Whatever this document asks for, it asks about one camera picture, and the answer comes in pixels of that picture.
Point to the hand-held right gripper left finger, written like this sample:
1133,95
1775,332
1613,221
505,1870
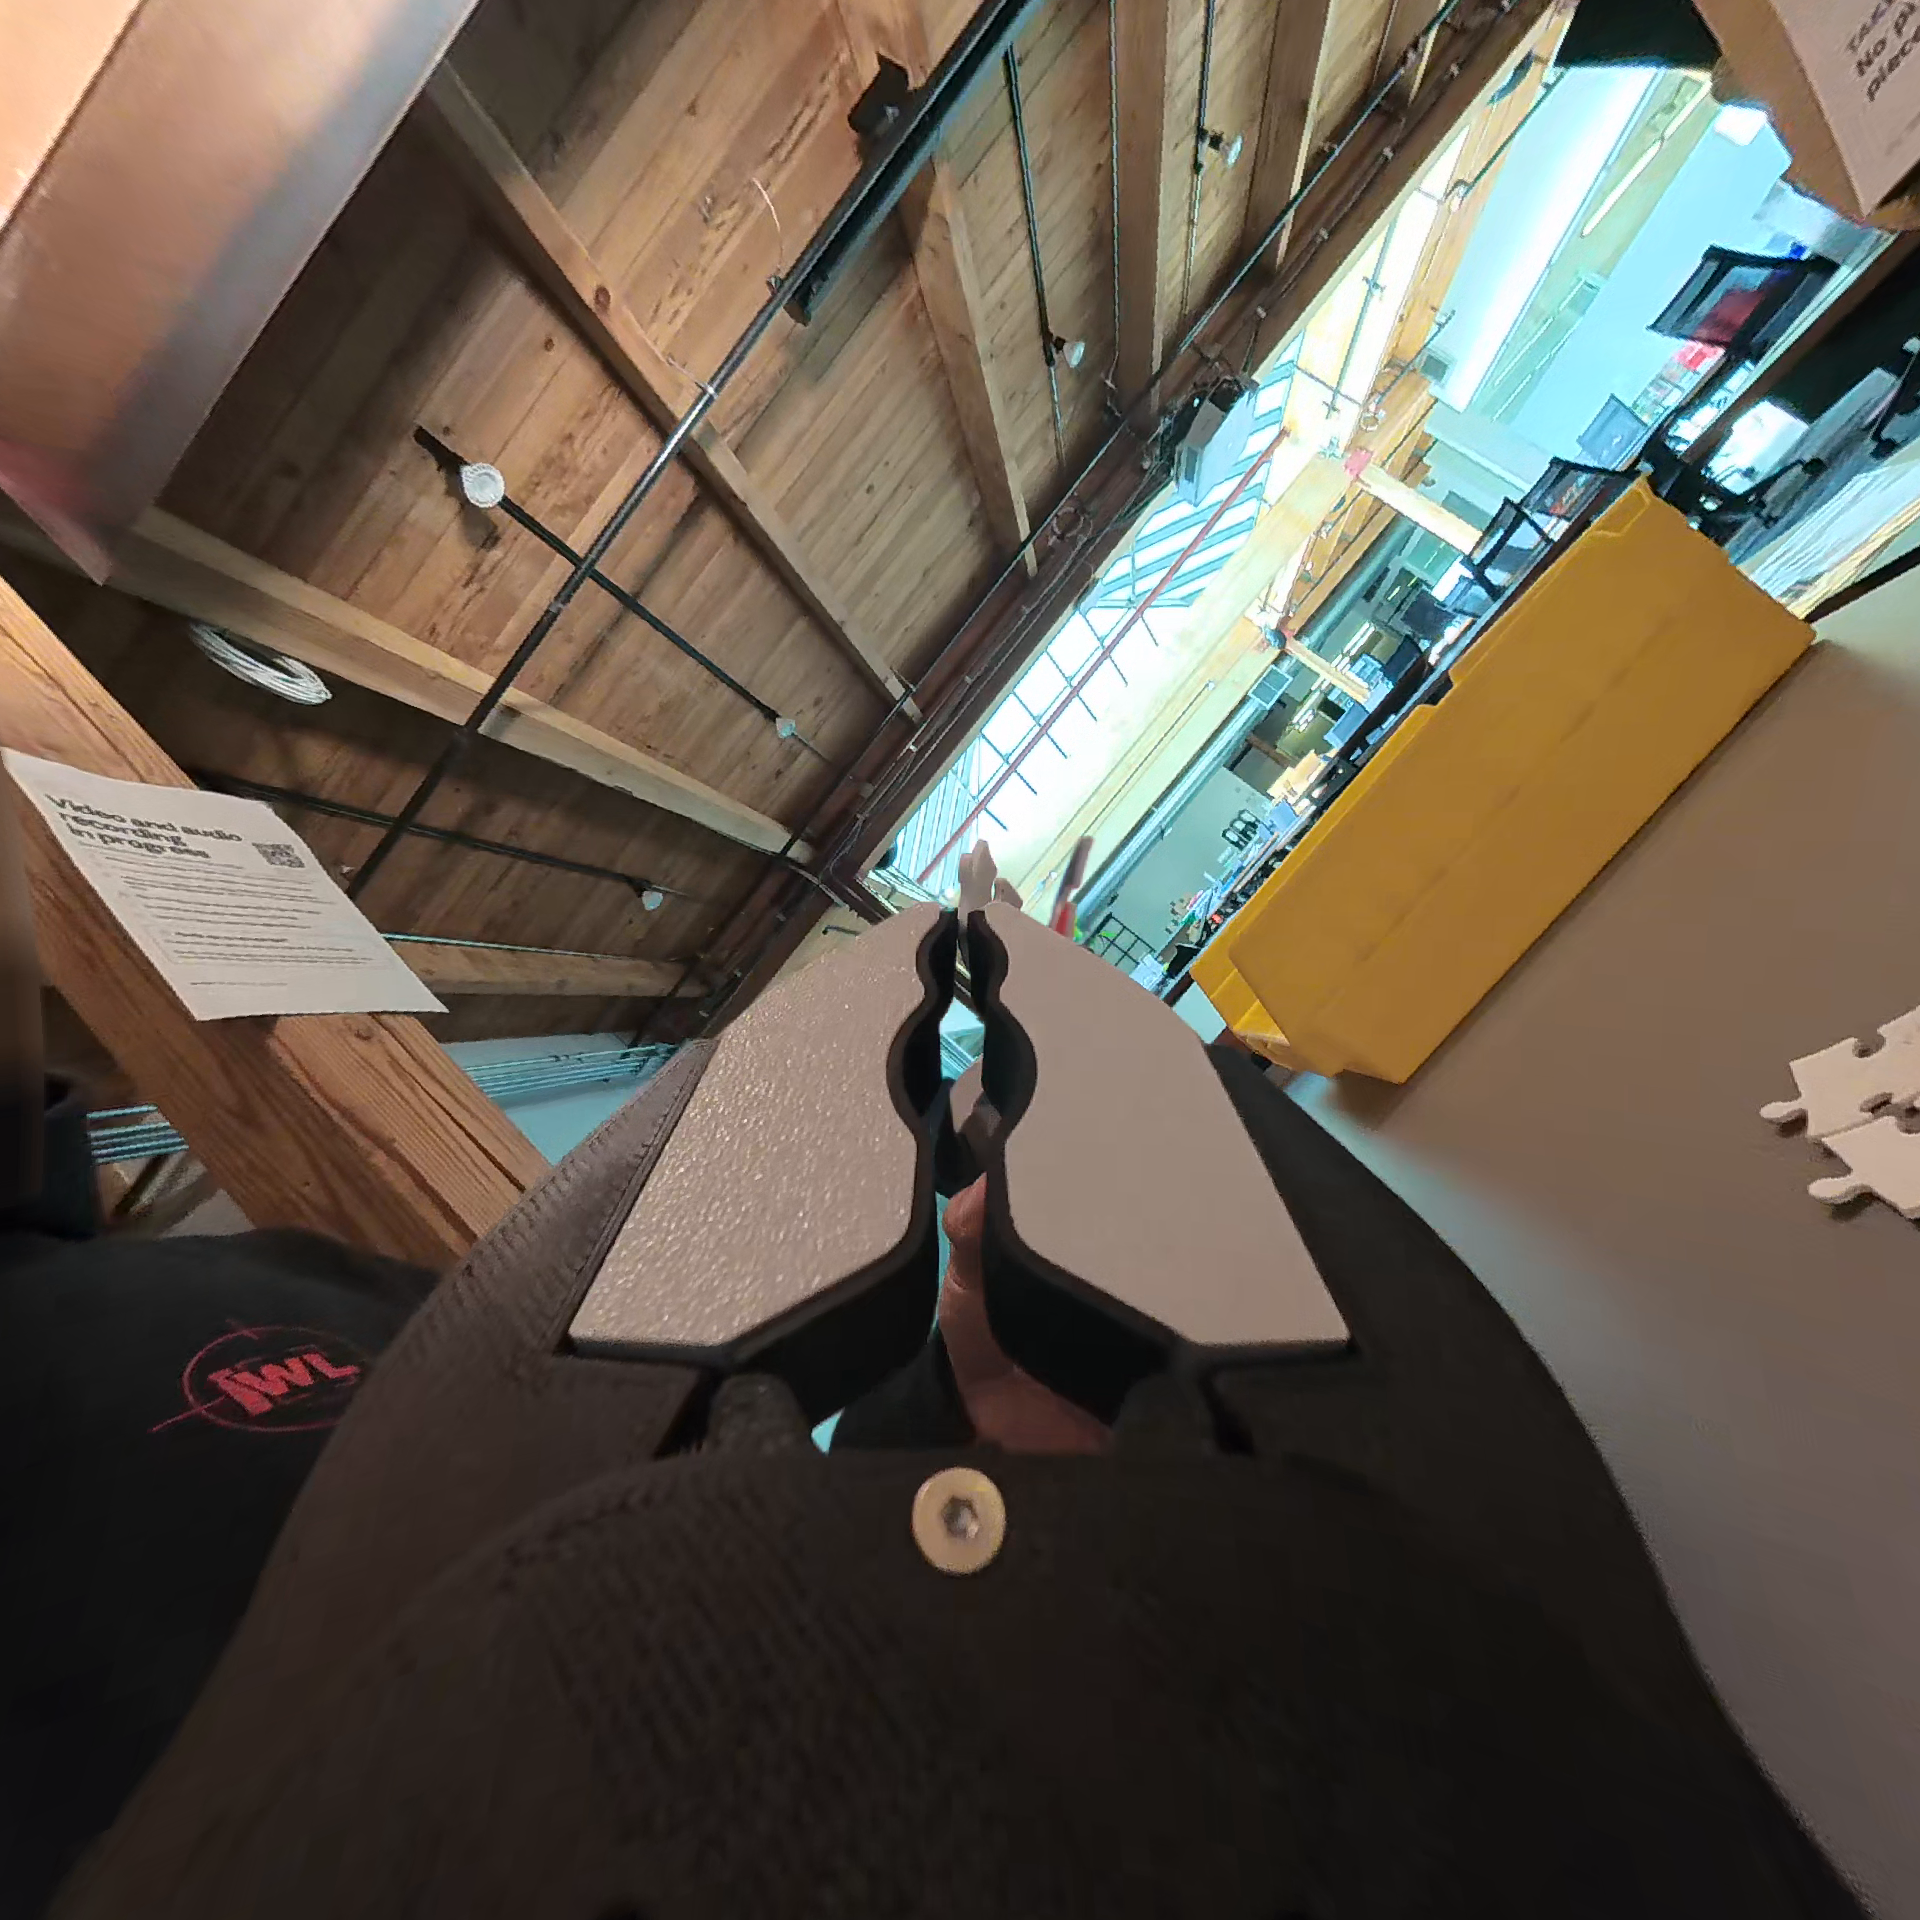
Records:
747,1172

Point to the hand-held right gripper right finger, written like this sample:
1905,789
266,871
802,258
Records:
1137,1172

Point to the single puzzle piece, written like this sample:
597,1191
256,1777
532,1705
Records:
978,875

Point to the person's left hand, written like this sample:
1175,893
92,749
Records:
998,1348

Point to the yellow plastic bin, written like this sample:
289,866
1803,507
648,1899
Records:
1497,814

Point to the white paper notice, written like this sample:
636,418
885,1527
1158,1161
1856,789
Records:
228,896

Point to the person's black shirt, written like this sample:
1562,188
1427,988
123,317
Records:
123,1500

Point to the cardboard box with white label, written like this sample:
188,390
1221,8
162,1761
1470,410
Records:
1845,87

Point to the wooden post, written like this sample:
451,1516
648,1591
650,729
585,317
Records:
303,1095

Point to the black ceiling track rail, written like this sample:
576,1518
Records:
861,226

